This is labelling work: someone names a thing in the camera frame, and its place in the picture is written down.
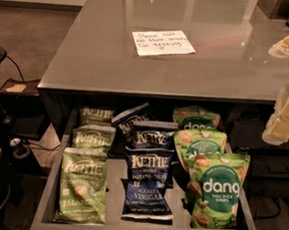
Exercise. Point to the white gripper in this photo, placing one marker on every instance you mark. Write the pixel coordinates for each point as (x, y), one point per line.
(277, 130)

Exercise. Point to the green jalapeno chip bag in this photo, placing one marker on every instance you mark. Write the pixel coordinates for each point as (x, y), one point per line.
(83, 187)

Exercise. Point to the rear green Dang chips bag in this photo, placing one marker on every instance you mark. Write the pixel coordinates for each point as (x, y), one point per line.
(195, 117)

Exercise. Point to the green dang chips bag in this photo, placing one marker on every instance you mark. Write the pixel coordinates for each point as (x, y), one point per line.
(190, 143)
(215, 183)
(195, 117)

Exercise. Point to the front green Dang chips bag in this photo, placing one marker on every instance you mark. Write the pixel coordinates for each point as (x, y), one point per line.
(215, 183)

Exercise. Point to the middle green Dang chips bag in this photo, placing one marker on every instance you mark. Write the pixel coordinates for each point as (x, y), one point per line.
(190, 143)

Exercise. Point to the grey open drawer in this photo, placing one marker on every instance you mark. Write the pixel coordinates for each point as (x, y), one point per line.
(115, 201)

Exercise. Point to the middle blue Kettle chip bag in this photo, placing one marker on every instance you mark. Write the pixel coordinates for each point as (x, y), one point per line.
(153, 134)

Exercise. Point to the blue kettle chip bag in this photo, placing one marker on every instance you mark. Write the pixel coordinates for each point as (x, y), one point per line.
(124, 121)
(153, 134)

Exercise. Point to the front blue Kettle vinegar bag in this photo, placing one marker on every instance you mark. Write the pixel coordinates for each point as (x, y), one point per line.
(148, 178)

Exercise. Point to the rear blue Kettle chip bag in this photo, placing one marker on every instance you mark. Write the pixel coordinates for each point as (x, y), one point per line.
(124, 121)

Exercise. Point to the grey counter cabinet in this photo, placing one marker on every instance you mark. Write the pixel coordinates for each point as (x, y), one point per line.
(203, 50)

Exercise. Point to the rear green Kettle chip bag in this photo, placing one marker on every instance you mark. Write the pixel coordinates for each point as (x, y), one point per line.
(95, 116)

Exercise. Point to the green kettle chip bag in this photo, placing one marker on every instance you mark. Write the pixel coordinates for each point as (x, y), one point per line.
(97, 137)
(95, 116)

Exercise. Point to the middle green Kettle chip bag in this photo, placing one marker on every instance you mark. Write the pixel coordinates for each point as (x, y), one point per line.
(97, 137)

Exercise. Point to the white handwritten paper note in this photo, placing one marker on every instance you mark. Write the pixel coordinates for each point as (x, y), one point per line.
(161, 43)

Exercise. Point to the dark side table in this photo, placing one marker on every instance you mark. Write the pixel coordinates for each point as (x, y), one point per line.
(21, 100)

